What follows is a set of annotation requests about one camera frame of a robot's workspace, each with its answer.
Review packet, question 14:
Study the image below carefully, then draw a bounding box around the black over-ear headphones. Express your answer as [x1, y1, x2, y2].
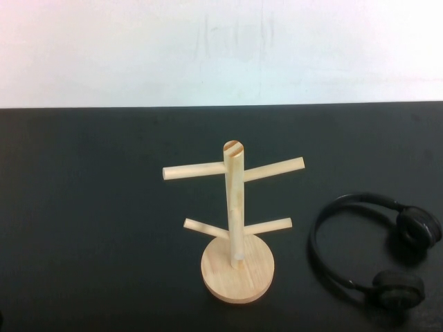
[307, 192, 443, 311]

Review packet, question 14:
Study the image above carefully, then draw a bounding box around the wooden peg headphone stand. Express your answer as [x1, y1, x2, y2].
[161, 139, 306, 306]

